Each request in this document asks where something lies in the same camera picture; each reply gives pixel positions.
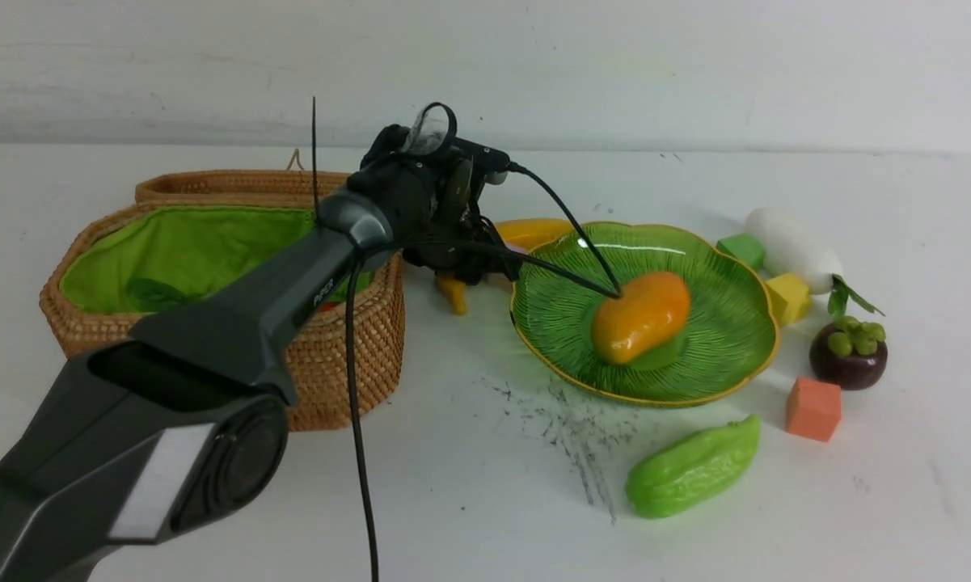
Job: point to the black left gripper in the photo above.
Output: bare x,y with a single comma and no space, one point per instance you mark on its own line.
434,210

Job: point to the yellow toy banana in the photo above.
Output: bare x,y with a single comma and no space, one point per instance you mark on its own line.
519,235

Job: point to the orange yellow toy mango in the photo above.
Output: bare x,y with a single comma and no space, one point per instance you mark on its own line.
646,327

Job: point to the white toy radish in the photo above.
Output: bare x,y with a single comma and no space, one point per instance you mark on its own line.
793,249

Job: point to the green toy bitter gourd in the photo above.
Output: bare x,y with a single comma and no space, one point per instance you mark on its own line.
692,470

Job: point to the purple toy mangosteen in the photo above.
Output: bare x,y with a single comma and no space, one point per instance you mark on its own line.
850,353

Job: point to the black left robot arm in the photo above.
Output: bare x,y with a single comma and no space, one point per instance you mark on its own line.
184,422

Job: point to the woven wicker basket lid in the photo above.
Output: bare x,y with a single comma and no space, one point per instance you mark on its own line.
291,188

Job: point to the woven wicker basket green lining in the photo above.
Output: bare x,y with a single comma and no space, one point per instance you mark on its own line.
146,259

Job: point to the green foam cube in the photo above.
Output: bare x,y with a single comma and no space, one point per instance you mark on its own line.
744,248

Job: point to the green glass leaf plate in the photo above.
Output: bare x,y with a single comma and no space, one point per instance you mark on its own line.
731,334

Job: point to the yellow foam cube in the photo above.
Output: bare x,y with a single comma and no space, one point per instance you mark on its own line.
790,296

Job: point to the orange foam cube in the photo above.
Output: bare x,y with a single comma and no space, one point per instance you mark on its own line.
813,409

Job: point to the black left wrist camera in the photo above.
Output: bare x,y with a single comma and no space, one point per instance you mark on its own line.
433,138

